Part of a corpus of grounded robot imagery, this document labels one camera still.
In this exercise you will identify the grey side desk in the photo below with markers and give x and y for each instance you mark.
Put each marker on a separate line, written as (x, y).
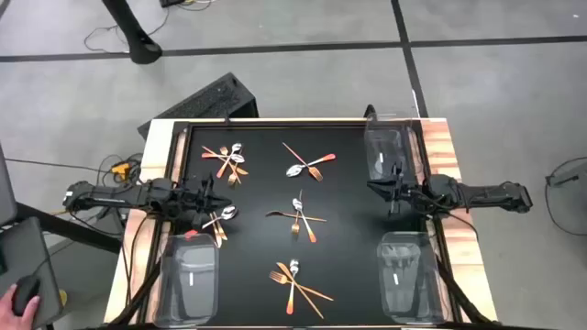
(23, 247)

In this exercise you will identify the yellow power plug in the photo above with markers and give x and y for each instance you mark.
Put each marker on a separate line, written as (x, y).
(120, 169)

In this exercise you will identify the person's hand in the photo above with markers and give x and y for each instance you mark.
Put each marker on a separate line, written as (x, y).
(7, 318)

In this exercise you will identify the yellow floor tag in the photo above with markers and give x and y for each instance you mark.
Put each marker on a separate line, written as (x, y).
(63, 298)

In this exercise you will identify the black stand beam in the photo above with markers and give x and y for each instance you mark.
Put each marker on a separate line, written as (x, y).
(69, 227)

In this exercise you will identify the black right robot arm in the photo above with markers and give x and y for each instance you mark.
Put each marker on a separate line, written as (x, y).
(481, 194)

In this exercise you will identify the black curved bracket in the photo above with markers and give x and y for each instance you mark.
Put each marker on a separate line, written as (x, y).
(369, 111)

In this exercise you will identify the black computer mouse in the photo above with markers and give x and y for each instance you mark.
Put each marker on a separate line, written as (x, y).
(27, 286)

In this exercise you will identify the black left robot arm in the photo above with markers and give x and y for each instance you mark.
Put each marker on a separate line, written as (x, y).
(105, 198)

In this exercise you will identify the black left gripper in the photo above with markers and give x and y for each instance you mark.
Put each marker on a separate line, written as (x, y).
(197, 201)

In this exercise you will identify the clear plastic bin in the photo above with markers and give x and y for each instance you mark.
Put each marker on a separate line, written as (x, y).
(202, 298)
(390, 137)
(413, 256)

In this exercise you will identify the grey desk panel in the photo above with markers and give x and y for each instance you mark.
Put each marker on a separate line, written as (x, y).
(7, 183)

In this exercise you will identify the black frame post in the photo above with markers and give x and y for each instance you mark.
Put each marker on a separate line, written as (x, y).
(136, 293)
(461, 293)

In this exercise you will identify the black mesh computer case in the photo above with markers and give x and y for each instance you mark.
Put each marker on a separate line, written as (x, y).
(206, 101)

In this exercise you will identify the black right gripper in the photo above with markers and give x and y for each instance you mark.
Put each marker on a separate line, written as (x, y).
(410, 192)

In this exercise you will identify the black floor device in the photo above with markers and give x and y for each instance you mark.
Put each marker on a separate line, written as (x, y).
(172, 3)

